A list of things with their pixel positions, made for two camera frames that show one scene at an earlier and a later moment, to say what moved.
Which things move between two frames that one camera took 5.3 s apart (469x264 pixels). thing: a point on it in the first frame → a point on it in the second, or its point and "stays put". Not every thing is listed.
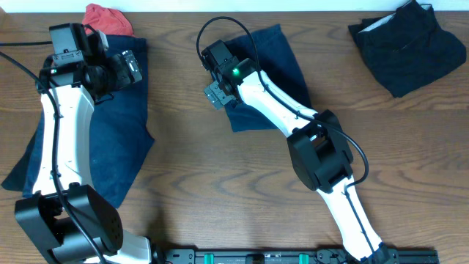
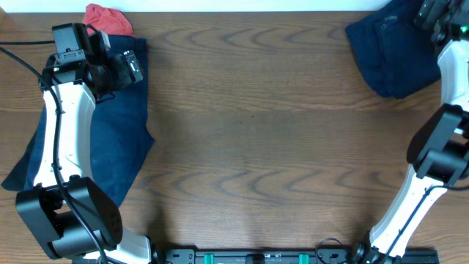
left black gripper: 124,79 stays put
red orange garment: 111,22 stays put
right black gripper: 216,94 → 431,10
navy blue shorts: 267,50 → 396,54
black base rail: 294,256 stays put
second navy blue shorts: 122,133 stays put
